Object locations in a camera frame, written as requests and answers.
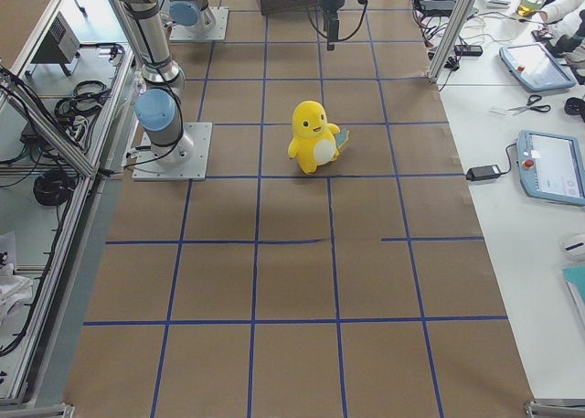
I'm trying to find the black power adapter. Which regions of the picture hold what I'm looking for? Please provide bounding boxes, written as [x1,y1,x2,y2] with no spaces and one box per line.
[465,164,502,182]

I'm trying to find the yellow plush toy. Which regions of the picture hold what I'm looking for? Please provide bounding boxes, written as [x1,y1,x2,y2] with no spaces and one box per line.
[287,101,349,175]

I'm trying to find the blue teach pendant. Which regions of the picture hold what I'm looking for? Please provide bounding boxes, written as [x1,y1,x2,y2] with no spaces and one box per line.
[516,130,584,207]
[499,43,577,92]

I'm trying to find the aluminium frame post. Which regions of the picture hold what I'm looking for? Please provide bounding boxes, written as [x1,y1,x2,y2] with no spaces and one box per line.
[427,0,475,82]

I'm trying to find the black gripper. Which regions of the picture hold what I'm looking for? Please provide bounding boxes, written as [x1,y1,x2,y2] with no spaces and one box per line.
[317,0,346,51]

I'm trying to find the grey electronics box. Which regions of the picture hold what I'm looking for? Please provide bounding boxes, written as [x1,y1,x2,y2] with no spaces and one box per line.
[31,12,80,76]

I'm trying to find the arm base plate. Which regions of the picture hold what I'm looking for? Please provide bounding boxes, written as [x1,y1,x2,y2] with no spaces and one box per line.
[132,122,213,181]
[169,2,229,43]

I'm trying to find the black handled scissors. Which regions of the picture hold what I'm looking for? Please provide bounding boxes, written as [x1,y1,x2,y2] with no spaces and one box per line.
[509,94,551,115]

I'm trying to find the blue teach pendant near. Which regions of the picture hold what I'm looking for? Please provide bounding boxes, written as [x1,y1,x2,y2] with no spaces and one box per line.
[516,130,584,207]

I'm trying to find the blue teach pendant far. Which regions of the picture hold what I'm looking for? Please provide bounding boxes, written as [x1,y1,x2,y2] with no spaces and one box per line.
[499,43,577,92]

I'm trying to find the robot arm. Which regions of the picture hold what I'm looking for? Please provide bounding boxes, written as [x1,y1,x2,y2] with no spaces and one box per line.
[161,0,216,32]
[112,0,345,167]

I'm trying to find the brown paper table cover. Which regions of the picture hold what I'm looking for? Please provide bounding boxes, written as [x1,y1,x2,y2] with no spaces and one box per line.
[64,0,530,417]

